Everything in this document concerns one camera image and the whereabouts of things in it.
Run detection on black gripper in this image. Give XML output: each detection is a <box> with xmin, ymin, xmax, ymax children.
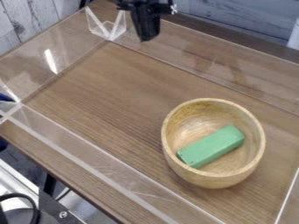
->
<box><xmin>115</xmin><ymin>0</ymin><xmax>177</xmax><ymax>41</ymax></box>

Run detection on green rectangular block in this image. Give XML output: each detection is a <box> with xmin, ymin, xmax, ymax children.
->
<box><xmin>176</xmin><ymin>125</ymin><xmax>245</xmax><ymax>169</ymax></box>

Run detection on light wooden bowl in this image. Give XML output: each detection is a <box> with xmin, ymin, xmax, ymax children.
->
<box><xmin>161</xmin><ymin>98</ymin><xmax>266</xmax><ymax>189</ymax></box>

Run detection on blue object at left edge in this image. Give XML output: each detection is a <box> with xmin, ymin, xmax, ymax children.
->
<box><xmin>0</xmin><ymin>93</ymin><xmax>14</xmax><ymax>102</ymax></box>

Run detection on black table leg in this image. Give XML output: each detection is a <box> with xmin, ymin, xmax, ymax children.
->
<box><xmin>42</xmin><ymin>174</ymin><xmax>57</xmax><ymax>196</ymax></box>

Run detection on clear acrylic corner bracket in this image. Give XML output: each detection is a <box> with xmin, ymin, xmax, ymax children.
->
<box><xmin>85</xmin><ymin>7</ymin><xmax>126</xmax><ymax>41</ymax></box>

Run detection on clear acrylic tray wall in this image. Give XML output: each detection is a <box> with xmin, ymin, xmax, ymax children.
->
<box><xmin>0</xmin><ymin>9</ymin><xmax>299</xmax><ymax>224</ymax></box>

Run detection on black metal bracket with screw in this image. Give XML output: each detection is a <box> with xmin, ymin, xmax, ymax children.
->
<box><xmin>38</xmin><ymin>191</ymin><xmax>86</xmax><ymax>224</ymax></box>

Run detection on black cable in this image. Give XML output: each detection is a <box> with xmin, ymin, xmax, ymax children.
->
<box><xmin>0</xmin><ymin>192</ymin><xmax>42</xmax><ymax>224</ymax></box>

